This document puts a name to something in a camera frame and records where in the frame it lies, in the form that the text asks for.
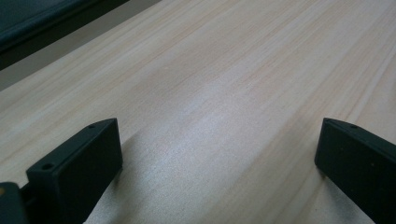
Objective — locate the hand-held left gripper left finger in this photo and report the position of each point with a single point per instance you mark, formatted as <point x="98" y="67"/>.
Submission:
<point x="77" y="168"/>

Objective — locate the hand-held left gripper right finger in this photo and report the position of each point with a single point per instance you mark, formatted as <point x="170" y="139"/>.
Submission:
<point x="358" y="168"/>

